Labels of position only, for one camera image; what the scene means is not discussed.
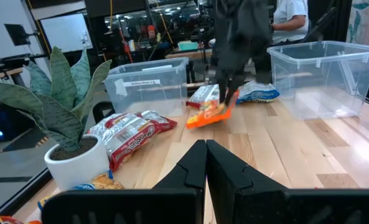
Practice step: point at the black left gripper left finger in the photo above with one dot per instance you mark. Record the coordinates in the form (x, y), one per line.
(171, 205)

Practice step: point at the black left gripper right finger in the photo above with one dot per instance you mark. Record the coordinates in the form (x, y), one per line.
(265, 205)

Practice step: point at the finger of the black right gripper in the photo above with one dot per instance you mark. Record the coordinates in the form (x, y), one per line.
(222, 91)
(231, 90)

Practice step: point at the red Maruchan noodle packet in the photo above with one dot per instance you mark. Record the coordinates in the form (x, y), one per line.
(164, 123)
(203, 95)
(128, 140)

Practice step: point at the blue Maruchan noodle packet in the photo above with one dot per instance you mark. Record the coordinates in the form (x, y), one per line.
(104, 183)
(259, 93)

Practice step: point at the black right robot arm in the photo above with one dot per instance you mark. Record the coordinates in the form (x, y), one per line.
(243, 15)

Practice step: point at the black monitor on arm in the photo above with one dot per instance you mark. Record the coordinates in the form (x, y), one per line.
(17, 34)

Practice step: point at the wooden workbench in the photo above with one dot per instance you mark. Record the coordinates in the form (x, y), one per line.
(187, 54)

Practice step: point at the teal box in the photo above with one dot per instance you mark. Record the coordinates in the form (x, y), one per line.
(187, 46)

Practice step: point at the person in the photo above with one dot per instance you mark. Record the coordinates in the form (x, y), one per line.
(291, 18)

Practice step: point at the clear plastic bin white label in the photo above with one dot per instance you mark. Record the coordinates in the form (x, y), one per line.
(147, 93)

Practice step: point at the large clear plastic bin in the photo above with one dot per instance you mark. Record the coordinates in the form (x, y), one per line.
(327, 81)

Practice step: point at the snake plant in white pot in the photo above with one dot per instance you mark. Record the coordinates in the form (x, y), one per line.
(78, 168)

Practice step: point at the leaf print curtain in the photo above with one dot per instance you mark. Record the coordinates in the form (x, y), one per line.
(366, 28)

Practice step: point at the black hazard-striped floor mat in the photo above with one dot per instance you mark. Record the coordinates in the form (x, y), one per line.
(25, 140)

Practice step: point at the white board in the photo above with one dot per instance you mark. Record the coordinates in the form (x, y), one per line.
(66, 31)

